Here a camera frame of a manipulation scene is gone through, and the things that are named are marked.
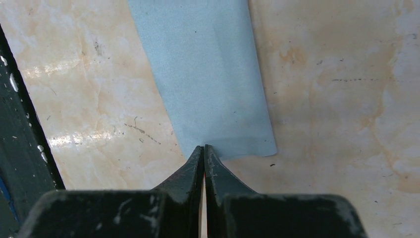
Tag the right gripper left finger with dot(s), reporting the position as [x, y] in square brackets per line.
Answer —
[172, 209]

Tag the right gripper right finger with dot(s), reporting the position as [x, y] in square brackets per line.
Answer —
[234, 210]

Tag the light blue cleaning cloth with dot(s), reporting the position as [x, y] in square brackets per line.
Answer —
[204, 62]

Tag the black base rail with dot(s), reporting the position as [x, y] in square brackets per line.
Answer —
[27, 167]

